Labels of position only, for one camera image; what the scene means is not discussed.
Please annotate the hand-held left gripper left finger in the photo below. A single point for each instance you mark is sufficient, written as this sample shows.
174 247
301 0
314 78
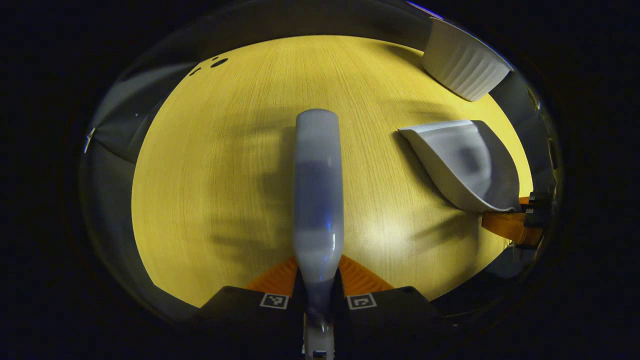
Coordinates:
245 315

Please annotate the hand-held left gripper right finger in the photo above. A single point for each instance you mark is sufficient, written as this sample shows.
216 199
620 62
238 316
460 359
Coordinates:
395 315

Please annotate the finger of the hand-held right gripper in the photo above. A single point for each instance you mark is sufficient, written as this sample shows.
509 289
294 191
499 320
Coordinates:
510 225
539 199

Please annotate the grey plastic dustpan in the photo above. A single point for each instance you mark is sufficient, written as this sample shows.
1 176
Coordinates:
460 165

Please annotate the small grey broom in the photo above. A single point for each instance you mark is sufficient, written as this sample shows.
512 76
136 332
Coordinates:
318 200

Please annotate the grey ribbed garbage bin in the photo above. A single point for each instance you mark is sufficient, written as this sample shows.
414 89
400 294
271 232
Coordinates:
465 62

